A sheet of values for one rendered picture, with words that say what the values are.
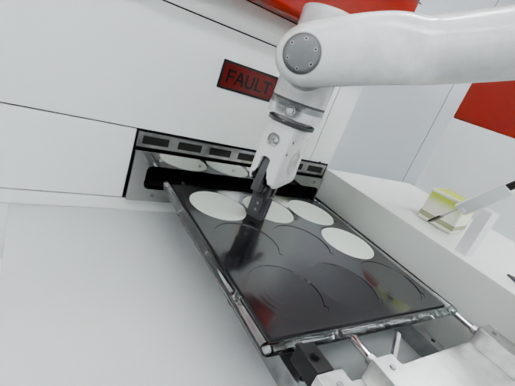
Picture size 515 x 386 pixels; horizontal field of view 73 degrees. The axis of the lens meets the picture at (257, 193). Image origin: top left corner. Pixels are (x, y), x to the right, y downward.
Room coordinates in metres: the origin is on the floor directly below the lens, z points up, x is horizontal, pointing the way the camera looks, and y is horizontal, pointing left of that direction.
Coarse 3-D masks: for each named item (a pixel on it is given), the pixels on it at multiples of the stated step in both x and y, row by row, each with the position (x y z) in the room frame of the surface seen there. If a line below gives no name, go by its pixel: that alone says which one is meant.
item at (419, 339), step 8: (400, 328) 0.49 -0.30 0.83; (408, 328) 0.48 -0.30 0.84; (416, 328) 0.48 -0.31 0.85; (408, 336) 0.48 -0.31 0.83; (416, 336) 0.47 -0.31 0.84; (424, 336) 0.46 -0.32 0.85; (408, 344) 0.47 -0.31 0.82; (416, 344) 0.47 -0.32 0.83; (424, 344) 0.46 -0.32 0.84; (432, 344) 0.45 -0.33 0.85; (440, 344) 0.46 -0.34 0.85; (424, 352) 0.45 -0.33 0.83; (432, 352) 0.45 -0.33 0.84
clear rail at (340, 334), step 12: (420, 312) 0.44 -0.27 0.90; (432, 312) 0.45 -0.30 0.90; (444, 312) 0.46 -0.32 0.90; (360, 324) 0.36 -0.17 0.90; (372, 324) 0.37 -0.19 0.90; (384, 324) 0.38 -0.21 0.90; (396, 324) 0.39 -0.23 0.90; (408, 324) 0.41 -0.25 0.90; (300, 336) 0.30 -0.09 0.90; (312, 336) 0.30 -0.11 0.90; (324, 336) 0.31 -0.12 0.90; (336, 336) 0.32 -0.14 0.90; (348, 336) 0.33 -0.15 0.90; (264, 348) 0.27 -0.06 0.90; (276, 348) 0.27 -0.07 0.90; (288, 348) 0.28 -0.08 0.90
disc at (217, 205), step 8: (200, 192) 0.57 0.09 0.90; (208, 192) 0.58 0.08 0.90; (192, 200) 0.53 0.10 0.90; (200, 200) 0.54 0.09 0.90; (208, 200) 0.55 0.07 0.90; (216, 200) 0.56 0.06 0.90; (224, 200) 0.57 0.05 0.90; (232, 200) 0.59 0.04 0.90; (200, 208) 0.51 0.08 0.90; (208, 208) 0.52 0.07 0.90; (216, 208) 0.53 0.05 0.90; (224, 208) 0.54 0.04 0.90; (232, 208) 0.55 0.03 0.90; (240, 208) 0.56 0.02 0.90; (216, 216) 0.50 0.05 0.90; (224, 216) 0.51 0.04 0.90; (232, 216) 0.52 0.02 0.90; (240, 216) 0.53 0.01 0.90
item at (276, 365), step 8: (184, 224) 0.58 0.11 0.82; (216, 280) 0.45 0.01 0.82; (240, 320) 0.39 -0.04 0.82; (264, 360) 0.33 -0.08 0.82; (272, 360) 0.32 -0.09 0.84; (280, 360) 0.32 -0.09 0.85; (288, 360) 0.32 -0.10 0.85; (272, 368) 0.32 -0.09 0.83; (280, 368) 0.31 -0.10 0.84; (288, 368) 0.31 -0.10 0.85; (272, 376) 0.32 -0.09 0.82; (280, 376) 0.31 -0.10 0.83; (288, 376) 0.30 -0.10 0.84; (296, 376) 0.30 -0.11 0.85; (280, 384) 0.30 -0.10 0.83; (288, 384) 0.30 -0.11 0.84; (296, 384) 0.29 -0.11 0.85; (304, 384) 0.29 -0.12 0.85
